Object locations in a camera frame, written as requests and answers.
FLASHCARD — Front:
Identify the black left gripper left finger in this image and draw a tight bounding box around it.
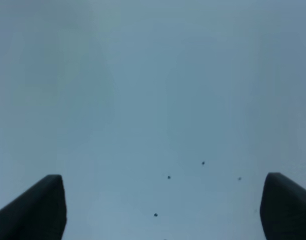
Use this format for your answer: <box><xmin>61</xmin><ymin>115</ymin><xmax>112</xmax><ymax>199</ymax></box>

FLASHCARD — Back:
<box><xmin>0</xmin><ymin>174</ymin><xmax>67</xmax><ymax>240</ymax></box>

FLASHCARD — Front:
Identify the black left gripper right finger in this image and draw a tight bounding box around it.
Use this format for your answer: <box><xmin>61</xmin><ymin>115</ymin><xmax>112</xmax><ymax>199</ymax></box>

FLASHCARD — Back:
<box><xmin>260</xmin><ymin>172</ymin><xmax>306</xmax><ymax>240</ymax></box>

